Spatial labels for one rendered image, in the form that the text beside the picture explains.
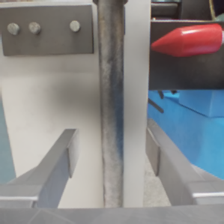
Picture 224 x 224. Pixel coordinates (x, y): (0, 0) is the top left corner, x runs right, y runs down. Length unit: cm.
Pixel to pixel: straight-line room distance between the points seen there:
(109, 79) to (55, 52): 9
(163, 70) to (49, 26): 24
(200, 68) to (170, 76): 7
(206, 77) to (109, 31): 27
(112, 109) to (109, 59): 7
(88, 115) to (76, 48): 10
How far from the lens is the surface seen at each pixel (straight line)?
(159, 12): 52
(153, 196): 200
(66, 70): 26
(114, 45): 22
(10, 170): 54
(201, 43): 36
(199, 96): 50
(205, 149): 48
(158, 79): 38
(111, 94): 22
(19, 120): 31
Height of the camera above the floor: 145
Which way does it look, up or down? 76 degrees down
